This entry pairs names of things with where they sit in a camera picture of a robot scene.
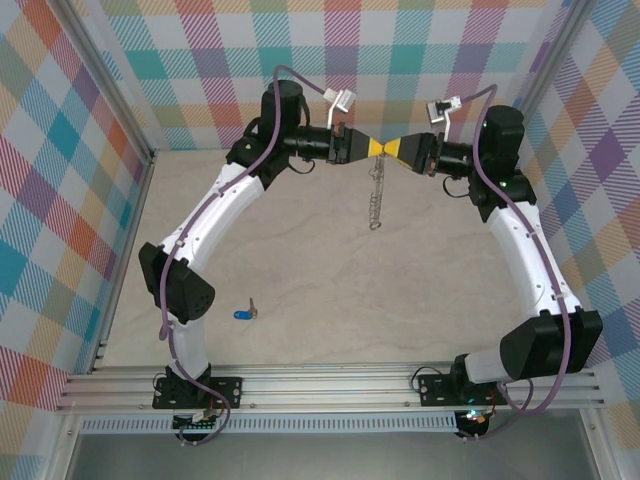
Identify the aluminium frame leg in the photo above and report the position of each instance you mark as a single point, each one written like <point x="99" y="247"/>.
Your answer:
<point x="600" y="445"/>
<point x="60" y="450"/>

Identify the white camera bracket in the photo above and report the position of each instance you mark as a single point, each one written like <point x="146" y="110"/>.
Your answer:
<point x="330" y="117"/>
<point x="447" y="127"/>

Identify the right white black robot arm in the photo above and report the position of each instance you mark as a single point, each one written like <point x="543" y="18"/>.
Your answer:
<point x="525" y="250"/>

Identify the right white camera bracket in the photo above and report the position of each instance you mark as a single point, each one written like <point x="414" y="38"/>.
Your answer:
<point x="447" y="127"/>

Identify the small circuit board with LEDs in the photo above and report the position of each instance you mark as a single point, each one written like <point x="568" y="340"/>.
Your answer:
<point x="475" y="419"/>

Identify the left white camera bracket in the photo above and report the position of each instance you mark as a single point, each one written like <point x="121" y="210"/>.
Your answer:
<point x="330" y="117"/>

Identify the aluminium side rail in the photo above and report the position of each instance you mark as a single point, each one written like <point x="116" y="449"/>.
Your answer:
<point x="135" y="212"/>

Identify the small green circuit board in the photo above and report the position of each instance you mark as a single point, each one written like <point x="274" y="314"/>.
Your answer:
<point x="197" y="425"/>

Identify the aluminium corner post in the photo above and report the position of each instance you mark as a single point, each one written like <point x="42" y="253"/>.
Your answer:
<point x="546" y="75"/>
<point x="106" y="80"/>

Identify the key with blue tag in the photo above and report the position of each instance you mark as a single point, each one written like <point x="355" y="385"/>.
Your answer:
<point x="242" y="314"/>

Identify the aluminium slotted frame rail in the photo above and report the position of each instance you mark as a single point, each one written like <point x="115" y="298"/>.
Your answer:
<point x="325" y="387"/>

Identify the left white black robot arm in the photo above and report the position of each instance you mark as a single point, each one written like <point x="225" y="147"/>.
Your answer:
<point x="215" y="215"/>

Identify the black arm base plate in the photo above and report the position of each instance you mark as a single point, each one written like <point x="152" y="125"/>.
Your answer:
<point x="230" y="392"/>
<point x="432" y="387"/>

